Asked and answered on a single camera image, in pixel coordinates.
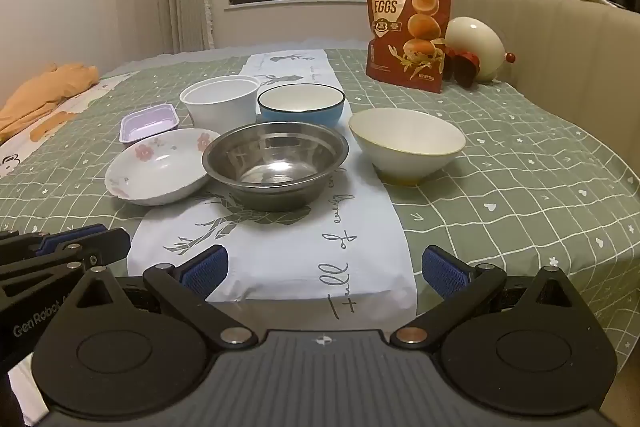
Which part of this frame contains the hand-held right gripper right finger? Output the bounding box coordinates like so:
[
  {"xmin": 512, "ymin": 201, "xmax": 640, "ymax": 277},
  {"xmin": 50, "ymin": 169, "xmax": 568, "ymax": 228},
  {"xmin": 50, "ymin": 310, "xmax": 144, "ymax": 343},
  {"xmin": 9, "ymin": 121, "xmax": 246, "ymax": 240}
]
[{"xmin": 390, "ymin": 245, "xmax": 582, "ymax": 351}]

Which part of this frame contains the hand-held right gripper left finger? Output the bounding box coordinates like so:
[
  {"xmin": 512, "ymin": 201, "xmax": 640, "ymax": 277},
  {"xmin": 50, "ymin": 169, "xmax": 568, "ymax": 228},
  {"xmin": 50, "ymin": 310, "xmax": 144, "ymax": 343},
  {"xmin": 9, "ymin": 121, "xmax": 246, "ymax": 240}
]
[{"xmin": 65, "ymin": 244, "xmax": 258, "ymax": 351}]

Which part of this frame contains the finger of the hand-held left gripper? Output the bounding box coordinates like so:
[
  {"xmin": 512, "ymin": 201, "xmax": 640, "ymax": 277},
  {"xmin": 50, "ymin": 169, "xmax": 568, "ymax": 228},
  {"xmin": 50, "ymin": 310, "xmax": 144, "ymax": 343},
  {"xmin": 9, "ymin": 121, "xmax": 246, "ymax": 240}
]
[
  {"xmin": 0, "ymin": 224, "xmax": 108, "ymax": 258},
  {"xmin": 0, "ymin": 229, "xmax": 132, "ymax": 303}
]

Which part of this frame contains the stainless steel bowl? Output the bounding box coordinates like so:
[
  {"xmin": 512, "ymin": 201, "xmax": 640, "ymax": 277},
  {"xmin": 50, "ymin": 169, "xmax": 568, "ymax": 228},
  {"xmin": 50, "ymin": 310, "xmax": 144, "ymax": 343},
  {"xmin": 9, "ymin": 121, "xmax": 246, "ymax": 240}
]
[{"xmin": 202, "ymin": 122, "xmax": 349, "ymax": 212}]

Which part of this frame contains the white plastic bowl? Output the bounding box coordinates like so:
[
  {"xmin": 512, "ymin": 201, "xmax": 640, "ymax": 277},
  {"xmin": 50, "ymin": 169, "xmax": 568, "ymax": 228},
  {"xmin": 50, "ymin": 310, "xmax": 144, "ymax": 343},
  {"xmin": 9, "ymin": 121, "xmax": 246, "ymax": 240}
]
[{"xmin": 180, "ymin": 76, "xmax": 261, "ymax": 130}]

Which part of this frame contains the blue ceramic bowl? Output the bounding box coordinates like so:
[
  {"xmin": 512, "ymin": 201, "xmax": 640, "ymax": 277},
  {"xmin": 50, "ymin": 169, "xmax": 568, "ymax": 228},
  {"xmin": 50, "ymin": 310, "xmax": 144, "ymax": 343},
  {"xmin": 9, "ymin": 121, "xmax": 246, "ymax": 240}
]
[{"xmin": 257, "ymin": 84, "xmax": 347, "ymax": 130}]

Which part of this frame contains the white floral plate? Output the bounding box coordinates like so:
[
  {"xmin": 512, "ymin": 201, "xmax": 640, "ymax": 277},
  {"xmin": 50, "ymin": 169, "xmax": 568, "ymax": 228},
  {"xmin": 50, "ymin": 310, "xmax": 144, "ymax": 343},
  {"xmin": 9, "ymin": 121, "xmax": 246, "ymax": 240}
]
[{"xmin": 104, "ymin": 128, "xmax": 222, "ymax": 206}]

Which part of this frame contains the white deer print table runner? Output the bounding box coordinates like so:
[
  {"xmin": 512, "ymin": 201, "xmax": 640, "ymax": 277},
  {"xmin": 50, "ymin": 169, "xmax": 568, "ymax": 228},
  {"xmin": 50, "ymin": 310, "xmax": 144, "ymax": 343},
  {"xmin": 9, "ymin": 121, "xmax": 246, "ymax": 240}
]
[{"xmin": 126, "ymin": 49, "xmax": 418, "ymax": 320}]

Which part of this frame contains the green checked tablecloth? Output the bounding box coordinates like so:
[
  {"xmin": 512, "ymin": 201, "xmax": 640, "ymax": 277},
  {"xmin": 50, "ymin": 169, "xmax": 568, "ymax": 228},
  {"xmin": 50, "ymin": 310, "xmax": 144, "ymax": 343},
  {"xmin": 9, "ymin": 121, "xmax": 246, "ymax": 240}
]
[{"xmin": 0, "ymin": 48, "xmax": 640, "ymax": 360}]

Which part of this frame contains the orange cloth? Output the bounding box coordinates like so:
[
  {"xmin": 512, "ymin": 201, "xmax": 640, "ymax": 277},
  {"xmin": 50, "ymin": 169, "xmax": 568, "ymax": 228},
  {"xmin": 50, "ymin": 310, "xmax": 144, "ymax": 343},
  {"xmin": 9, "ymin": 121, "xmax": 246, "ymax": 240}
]
[{"xmin": 0, "ymin": 63, "xmax": 101, "ymax": 142}]

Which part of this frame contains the dark red round object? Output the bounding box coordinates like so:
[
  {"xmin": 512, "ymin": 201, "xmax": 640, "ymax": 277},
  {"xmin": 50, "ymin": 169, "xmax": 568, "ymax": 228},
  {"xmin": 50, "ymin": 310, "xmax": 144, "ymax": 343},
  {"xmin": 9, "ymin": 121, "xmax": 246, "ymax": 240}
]
[{"xmin": 442, "ymin": 47, "xmax": 482, "ymax": 88}]

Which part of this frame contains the cream egg-shaped toy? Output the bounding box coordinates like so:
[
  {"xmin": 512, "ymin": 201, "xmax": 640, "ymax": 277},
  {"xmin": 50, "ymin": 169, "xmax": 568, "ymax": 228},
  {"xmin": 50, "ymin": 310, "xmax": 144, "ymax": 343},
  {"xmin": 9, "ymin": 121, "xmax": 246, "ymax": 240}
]
[{"xmin": 444, "ymin": 17, "xmax": 517, "ymax": 84}]

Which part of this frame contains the red snack pouch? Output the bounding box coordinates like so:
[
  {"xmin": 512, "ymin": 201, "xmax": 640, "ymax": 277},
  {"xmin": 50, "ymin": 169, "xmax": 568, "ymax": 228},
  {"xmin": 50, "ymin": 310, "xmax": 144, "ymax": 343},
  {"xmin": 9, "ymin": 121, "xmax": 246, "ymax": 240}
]
[{"xmin": 365, "ymin": 0, "xmax": 455, "ymax": 94}]

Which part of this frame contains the beige sofa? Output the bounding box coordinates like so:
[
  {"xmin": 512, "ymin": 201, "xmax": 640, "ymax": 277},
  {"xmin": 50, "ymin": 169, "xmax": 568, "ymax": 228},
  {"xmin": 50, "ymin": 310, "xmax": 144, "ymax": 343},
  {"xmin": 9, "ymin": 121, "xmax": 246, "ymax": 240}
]
[{"xmin": 452, "ymin": 0, "xmax": 640, "ymax": 170}]

